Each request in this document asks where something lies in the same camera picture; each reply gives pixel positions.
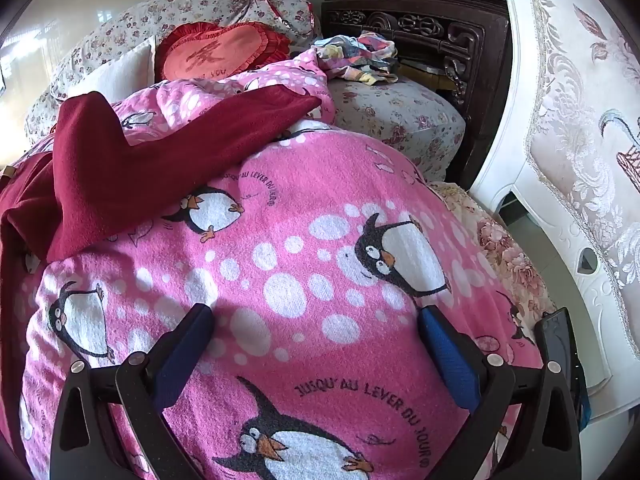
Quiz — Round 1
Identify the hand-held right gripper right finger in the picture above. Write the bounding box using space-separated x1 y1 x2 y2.
419 304 584 480

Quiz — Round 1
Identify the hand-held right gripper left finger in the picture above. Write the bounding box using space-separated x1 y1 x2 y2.
50 303 216 480

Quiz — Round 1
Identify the dark red garment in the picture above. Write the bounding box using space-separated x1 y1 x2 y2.
0 89 323 273

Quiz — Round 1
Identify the pile of colourful clothes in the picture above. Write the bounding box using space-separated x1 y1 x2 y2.
311 31 401 84

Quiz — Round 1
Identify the beige floral quilt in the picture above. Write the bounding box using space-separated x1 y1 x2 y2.
430 182 557 321

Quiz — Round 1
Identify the pink penguin print blanket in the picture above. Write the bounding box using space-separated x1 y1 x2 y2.
10 52 551 480

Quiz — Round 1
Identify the floral bed sheet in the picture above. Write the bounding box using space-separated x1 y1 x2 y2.
327 77 466 176

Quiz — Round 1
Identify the white embroidered armchair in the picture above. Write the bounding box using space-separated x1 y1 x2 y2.
470 0 640 421

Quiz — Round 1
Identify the dark carved wooden cabinet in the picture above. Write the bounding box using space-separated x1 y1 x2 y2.
315 0 513 191

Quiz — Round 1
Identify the small floral pillow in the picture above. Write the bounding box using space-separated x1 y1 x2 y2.
25 25 151 146

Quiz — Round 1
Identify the white pillow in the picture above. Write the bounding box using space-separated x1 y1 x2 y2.
65 40 157 103

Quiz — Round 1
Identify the red heart-shaped pillow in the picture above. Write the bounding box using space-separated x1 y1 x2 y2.
155 24 292 82

